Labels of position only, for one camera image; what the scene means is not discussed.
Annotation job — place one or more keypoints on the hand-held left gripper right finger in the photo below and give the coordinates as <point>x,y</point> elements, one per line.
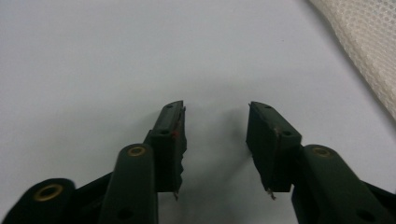
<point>274,149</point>

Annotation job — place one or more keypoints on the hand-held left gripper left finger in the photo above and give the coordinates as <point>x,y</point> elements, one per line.
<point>165,155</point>

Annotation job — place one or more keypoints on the white mesh cloth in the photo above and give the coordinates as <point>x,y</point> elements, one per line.
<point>365,40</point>

